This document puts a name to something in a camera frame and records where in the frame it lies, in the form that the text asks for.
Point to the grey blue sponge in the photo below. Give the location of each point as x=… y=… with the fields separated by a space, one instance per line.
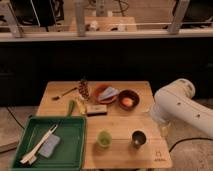
x=49 y=145

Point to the wooden folding table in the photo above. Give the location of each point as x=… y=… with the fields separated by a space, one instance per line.
x=121 y=125

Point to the green plastic cup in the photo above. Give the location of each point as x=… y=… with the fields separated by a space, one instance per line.
x=104 y=139

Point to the dark brown bowl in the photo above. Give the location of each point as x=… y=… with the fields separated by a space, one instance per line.
x=130 y=94

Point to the white tongs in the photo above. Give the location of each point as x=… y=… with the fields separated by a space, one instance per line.
x=28 y=156

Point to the orange round fruit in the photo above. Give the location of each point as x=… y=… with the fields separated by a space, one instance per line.
x=128 y=102

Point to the metal spoon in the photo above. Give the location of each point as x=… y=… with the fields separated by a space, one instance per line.
x=63 y=94

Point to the yellow banana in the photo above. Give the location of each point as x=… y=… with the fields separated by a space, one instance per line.
x=81 y=106

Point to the wooden block brush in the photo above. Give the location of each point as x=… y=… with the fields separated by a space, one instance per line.
x=96 y=110

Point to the dark metal cup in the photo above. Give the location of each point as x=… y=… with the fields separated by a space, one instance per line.
x=138 y=139

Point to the orange red plate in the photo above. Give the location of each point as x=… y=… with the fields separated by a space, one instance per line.
x=99 y=89

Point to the wooden background table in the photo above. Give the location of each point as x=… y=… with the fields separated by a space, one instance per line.
x=107 y=23

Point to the grey folded cloth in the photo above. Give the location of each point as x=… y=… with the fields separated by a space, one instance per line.
x=107 y=93

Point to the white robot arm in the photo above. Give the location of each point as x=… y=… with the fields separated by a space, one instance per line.
x=176 y=99

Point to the green plastic tray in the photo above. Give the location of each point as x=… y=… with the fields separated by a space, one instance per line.
x=68 y=154

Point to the metal frame railing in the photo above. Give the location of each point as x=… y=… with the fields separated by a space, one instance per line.
x=52 y=20

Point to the brown pine cone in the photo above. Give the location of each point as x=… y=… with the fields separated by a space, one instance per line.
x=83 y=89

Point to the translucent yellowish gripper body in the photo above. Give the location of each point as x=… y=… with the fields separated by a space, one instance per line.
x=164 y=129

